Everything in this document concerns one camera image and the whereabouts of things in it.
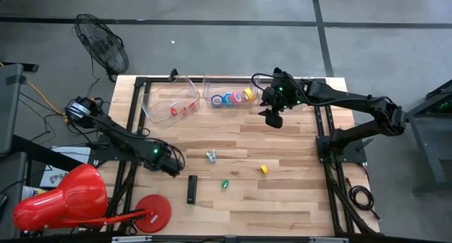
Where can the grey metal mounting rail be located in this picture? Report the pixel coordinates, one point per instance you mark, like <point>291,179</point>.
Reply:
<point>226,239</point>

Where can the red desk lamp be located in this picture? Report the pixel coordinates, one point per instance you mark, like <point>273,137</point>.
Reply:
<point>70,197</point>

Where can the light blue tape roll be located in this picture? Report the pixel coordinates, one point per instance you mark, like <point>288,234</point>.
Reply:
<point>226,95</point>

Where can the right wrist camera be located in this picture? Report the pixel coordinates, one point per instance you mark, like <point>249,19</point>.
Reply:
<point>268,93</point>

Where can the long black stapler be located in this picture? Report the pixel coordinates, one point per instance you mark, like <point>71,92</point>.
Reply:
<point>192,190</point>

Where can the black table clamp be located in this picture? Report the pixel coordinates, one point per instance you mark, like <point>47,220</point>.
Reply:
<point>173,73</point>
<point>277,71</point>

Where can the yellow tape roll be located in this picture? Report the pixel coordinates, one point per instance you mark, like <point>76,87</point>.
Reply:
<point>244,94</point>

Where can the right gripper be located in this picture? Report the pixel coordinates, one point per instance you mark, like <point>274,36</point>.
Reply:
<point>286,96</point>

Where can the grey storage case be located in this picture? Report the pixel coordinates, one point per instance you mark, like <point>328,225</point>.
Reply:
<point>10,179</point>
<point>8,108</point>

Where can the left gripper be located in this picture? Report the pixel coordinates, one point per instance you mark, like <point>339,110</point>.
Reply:
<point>172,165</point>

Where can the white printed box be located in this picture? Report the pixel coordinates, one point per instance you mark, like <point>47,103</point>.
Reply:
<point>56,177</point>

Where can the clear plastic bin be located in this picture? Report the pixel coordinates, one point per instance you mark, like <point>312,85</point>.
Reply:
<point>208,89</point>
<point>307,105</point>
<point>159,112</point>

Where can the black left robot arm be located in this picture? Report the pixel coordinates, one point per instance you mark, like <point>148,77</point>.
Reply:
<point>116,137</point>

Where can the white plastic bottle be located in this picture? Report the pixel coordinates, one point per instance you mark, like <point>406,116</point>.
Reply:
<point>30,192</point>

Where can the green mini stapler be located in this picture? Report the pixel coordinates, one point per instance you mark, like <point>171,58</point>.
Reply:
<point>225,183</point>

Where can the teal staple remover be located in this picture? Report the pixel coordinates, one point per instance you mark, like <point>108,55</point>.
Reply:
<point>211,157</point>

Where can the purple tape roll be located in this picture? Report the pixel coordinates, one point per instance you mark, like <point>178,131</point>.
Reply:
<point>212,101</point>

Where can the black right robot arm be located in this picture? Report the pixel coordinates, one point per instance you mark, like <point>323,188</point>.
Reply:
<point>353,101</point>

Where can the yellow mini stapler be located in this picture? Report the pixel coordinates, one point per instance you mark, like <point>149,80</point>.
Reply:
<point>264,170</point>

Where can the black floor fan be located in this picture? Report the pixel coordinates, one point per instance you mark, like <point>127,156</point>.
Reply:
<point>101,43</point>

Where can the grey metal cart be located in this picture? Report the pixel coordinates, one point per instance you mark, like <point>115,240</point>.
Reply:
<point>423,147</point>

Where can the pink tape roll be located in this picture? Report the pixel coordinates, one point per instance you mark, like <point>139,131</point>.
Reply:
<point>232,97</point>

